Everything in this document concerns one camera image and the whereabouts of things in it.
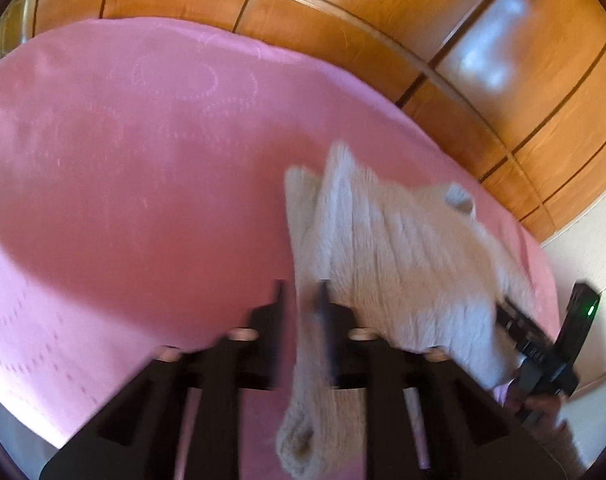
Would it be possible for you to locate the white knitted sweater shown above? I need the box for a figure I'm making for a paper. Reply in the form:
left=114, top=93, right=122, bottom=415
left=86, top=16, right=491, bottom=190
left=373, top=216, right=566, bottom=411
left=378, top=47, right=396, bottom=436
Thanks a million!
left=276, top=144, right=535, bottom=479

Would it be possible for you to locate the grey sleeved right forearm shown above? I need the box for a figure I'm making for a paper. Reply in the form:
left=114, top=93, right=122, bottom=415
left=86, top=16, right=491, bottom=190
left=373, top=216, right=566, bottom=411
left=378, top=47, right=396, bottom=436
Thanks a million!
left=542, top=422, right=586, bottom=480

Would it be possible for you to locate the person's right hand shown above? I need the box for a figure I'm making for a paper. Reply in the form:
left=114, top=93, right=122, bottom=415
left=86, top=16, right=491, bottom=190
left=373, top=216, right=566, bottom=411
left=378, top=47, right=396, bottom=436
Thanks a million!
left=504, top=380, right=568, bottom=444

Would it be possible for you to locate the pink bedspread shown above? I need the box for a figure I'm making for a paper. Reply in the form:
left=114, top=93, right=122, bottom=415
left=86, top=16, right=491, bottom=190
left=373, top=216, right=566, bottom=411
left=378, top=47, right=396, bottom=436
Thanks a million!
left=0, top=18, right=558, bottom=479

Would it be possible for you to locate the wooden wardrobe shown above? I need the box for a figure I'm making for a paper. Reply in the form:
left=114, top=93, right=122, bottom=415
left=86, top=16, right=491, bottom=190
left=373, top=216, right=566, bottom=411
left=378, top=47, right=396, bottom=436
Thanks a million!
left=0, top=0, right=606, bottom=244

